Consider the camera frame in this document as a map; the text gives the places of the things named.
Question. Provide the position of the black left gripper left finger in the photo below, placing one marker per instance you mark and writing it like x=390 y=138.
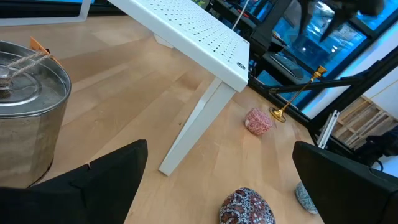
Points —
x=93 y=193

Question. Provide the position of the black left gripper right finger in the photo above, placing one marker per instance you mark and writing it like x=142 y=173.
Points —
x=342 y=193

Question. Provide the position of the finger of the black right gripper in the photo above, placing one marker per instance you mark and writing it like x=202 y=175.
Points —
x=335 y=28
x=306 y=17

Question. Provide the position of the silver candle tin with twine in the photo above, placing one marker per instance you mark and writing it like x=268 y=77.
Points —
x=28 y=130

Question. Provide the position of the dark red patterned round tin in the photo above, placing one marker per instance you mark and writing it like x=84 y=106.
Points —
x=245 y=207

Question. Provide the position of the pink patterned round tin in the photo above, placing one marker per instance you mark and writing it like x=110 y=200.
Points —
x=258 y=122

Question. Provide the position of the black desk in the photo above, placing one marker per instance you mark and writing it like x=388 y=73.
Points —
x=267 y=28

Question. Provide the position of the black keyboard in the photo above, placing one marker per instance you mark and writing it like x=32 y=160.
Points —
x=286 y=65

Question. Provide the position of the black bag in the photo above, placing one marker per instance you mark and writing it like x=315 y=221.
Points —
x=382 y=144

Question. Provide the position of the silver aluminium extrusion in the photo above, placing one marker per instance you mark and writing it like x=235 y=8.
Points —
x=328 y=129

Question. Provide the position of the wooden pallet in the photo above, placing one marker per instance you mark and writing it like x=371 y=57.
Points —
x=363 y=121

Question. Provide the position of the white perforated metal riser shelf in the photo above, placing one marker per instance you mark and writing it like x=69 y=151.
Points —
x=192 y=28

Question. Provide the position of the white framed panel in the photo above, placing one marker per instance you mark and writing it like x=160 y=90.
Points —
x=46 y=20

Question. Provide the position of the black aluminium table frame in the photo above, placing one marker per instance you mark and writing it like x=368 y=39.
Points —
x=311 y=84

